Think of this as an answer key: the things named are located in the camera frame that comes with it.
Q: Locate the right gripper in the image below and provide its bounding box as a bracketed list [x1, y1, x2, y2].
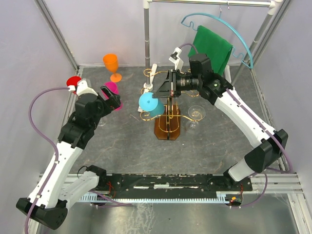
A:
[153, 69, 201, 98]

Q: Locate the pink wine glass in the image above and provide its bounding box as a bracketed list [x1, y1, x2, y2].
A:
[102, 81, 123, 111]

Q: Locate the blue wine glass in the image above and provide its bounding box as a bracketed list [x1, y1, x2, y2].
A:
[138, 92, 165, 117]

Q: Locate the orange wine glass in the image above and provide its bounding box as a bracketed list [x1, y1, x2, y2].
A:
[102, 54, 122, 83]

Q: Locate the clear wine glass front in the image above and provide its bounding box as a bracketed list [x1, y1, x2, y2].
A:
[185, 105, 206, 134]

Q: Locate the clear wine glass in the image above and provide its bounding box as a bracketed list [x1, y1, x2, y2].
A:
[185, 105, 206, 134]
[98, 118, 106, 127]

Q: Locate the red wine glass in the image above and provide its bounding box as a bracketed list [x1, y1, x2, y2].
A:
[66, 76, 81, 87]

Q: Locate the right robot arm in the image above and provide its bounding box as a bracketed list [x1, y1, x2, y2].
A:
[153, 53, 288, 191]

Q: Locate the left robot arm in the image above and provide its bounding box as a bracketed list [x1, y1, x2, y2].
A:
[16, 81, 121, 233]

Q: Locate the green cloth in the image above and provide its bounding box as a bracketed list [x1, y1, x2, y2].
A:
[193, 25, 233, 75]

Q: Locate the light blue clothes hanger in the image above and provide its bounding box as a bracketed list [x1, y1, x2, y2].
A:
[180, 13, 254, 69]

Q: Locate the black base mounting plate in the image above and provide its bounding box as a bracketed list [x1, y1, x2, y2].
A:
[94, 174, 253, 201]

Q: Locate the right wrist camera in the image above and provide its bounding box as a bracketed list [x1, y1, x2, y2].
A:
[169, 47, 184, 71]

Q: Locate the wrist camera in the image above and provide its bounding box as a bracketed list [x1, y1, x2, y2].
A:
[169, 47, 184, 71]
[68, 79, 98, 96]

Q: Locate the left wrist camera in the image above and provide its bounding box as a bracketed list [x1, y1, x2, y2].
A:
[68, 79, 98, 96]

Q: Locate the gold wire glass rack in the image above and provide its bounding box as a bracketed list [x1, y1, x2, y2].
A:
[140, 70, 191, 140]

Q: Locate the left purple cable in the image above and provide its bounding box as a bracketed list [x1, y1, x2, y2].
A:
[23, 87, 134, 234]

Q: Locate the light blue cable duct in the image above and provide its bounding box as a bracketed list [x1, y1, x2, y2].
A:
[78, 193, 230, 204]

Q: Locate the silver clothes rail stand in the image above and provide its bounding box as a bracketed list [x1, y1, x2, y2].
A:
[142, 0, 283, 93]

